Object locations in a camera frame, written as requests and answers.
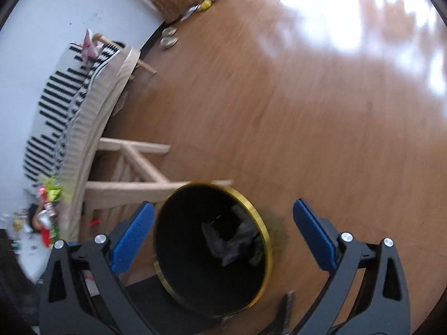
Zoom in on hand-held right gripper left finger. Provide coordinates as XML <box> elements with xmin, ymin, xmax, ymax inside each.
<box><xmin>39</xmin><ymin>201</ymin><xmax>158</xmax><ymax>335</ymax></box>

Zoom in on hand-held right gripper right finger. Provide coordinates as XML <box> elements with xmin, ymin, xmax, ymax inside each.
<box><xmin>291</xmin><ymin>199</ymin><xmax>411</xmax><ymax>335</ymax></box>

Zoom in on black gold-rimmed trash can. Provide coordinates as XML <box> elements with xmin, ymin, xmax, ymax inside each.
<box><xmin>154</xmin><ymin>181</ymin><xmax>274</xmax><ymax>319</ymax></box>

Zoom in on blue printed paper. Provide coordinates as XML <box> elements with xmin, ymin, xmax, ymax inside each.
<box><xmin>201</xmin><ymin>204</ymin><xmax>264</xmax><ymax>267</ymax></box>

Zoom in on pile of small colourful items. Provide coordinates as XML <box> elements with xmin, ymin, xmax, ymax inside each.
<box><xmin>14</xmin><ymin>174</ymin><xmax>64</xmax><ymax>249</ymax></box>

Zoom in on wooden sofa armrest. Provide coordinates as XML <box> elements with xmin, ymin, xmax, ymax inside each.
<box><xmin>92</xmin><ymin>33</ymin><xmax>157</xmax><ymax>75</ymax></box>

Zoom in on pink printed cushion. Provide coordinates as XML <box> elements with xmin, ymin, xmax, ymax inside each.
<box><xmin>81</xmin><ymin>29</ymin><xmax>100</xmax><ymax>60</ymax></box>

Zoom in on pale wooden table frame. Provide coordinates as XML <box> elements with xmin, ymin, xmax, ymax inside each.
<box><xmin>80</xmin><ymin>138</ymin><xmax>234</xmax><ymax>242</ymax></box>

